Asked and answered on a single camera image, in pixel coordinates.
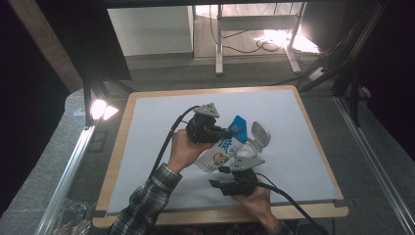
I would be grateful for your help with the clear plastic bag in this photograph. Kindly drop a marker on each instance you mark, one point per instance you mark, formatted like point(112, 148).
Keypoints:
point(73, 217)

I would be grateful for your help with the white board with wooden frame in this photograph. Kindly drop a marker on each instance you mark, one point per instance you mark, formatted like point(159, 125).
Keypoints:
point(114, 169)

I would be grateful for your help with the wooden beam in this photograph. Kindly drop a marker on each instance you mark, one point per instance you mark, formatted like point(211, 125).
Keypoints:
point(49, 45)

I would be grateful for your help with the black tripod stand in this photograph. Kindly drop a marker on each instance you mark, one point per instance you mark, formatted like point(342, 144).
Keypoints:
point(345, 55)

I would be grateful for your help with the white container with flip lid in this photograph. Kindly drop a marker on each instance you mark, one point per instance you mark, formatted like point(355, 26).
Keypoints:
point(261, 133)

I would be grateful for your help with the white salt bag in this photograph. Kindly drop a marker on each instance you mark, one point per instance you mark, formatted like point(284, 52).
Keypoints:
point(221, 153)

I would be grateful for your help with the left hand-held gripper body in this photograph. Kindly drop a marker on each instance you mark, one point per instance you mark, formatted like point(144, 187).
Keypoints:
point(200, 129)

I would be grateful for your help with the black panel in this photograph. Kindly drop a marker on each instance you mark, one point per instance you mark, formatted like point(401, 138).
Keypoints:
point(94, 39)

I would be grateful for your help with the person's left hand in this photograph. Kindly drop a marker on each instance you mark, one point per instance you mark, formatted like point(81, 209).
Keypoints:
point(182, 151)

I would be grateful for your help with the white desk frame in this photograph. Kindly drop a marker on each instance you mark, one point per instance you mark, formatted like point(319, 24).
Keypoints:
point(219, 42)

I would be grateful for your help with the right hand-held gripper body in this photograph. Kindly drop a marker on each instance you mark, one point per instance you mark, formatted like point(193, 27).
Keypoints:
point(243, 182)

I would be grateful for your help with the lamp on black stand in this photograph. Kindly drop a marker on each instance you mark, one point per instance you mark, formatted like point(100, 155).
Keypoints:
point(98, 109)

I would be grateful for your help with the person's right hand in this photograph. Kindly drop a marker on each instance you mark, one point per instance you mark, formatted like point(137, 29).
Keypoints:
point(259, 204)

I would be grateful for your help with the aluminium rail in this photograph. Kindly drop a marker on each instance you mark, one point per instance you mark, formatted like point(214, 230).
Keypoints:
point(65, 182)
point(375, 166)

